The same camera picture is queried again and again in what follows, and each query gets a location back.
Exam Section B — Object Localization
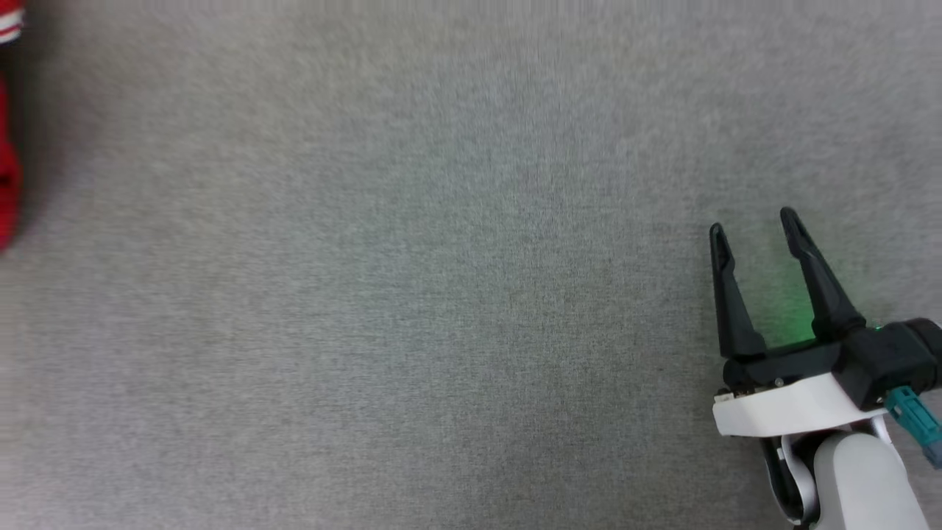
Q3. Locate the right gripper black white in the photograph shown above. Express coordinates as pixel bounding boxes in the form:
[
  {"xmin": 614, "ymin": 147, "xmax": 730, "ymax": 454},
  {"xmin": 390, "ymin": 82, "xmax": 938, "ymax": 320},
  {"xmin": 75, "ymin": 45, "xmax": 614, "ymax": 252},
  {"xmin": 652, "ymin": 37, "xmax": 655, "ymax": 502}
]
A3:
[{"xmin": 709, "ymin": 207, "xmax": 893, "ymax": 439}]

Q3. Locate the teal right camera cable plug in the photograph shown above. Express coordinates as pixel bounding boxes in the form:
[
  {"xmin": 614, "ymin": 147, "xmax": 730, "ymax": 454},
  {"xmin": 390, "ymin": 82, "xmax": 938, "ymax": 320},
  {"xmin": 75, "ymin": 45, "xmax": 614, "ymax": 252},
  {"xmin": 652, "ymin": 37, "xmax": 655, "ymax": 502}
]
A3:
[{"xmin": 885, "ymin": 386, "xmax": 942, "ymax": 470}]

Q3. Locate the red and white shirt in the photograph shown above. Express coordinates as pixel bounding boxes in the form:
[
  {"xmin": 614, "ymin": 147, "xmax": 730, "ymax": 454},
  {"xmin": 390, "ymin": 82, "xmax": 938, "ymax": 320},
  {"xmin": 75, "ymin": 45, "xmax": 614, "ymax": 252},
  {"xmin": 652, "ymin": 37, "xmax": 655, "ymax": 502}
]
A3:
[{"xmin": 0, "ymin": 0, "xmax": 27, "ymax": 255}]

